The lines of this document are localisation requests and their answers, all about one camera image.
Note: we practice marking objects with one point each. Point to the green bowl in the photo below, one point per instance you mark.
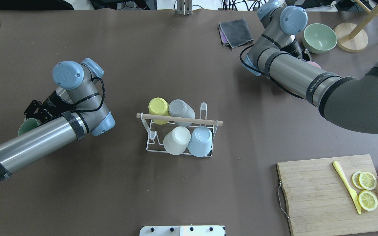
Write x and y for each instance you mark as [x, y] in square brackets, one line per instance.
[319, 38]

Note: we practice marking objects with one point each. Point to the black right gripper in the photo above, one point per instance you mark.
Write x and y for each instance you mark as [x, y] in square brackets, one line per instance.
[295, 47]

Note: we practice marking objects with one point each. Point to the yellow cup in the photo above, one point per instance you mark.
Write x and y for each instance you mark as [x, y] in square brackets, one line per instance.
[158, 106]

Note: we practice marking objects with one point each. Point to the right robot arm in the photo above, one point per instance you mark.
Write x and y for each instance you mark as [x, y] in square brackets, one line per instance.
[344, 101]

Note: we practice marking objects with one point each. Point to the dark grey cloth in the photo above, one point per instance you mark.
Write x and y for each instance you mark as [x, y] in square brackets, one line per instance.
[235, 33]

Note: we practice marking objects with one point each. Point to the wooden mug tree stand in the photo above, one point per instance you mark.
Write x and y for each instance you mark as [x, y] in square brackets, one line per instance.
[352, 37]

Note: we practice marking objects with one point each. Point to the lemon slice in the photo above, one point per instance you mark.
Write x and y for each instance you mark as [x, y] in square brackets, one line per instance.
[367, 200]
[367, 181]

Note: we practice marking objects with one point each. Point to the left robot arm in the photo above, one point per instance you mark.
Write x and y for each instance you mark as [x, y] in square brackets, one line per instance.
[83, 111]

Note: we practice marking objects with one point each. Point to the grey cup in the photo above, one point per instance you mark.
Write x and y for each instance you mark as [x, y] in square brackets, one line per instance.
[179, 108]

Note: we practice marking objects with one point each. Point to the white cup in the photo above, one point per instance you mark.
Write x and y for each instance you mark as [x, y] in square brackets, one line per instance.
[176, 141]

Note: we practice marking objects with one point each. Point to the white wire cup rack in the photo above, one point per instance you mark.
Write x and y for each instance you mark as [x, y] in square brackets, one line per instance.
[157, 127]

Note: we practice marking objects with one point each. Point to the wooden cutting board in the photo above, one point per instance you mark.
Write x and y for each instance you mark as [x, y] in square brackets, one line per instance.
[317, 201]

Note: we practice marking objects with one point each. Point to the light blue cup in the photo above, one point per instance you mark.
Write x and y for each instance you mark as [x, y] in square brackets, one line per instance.
[201, 142]

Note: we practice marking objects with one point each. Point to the green cup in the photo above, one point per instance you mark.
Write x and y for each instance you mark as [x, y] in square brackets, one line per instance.
[27, 125]

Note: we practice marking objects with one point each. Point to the pink cup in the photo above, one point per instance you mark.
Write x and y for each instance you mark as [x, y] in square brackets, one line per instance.
[313, 64]

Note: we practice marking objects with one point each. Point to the yellow plastic knife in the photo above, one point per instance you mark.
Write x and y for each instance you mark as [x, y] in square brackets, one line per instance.
[353, 194]

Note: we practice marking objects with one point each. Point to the aluminium frame post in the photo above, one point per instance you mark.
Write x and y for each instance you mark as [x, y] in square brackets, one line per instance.
[184, 7]

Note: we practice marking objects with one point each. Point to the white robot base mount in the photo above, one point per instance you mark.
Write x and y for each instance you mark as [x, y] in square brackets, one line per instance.
[183, 230]

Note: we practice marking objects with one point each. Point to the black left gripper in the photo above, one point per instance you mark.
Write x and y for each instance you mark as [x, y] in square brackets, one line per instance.
[52, 105]

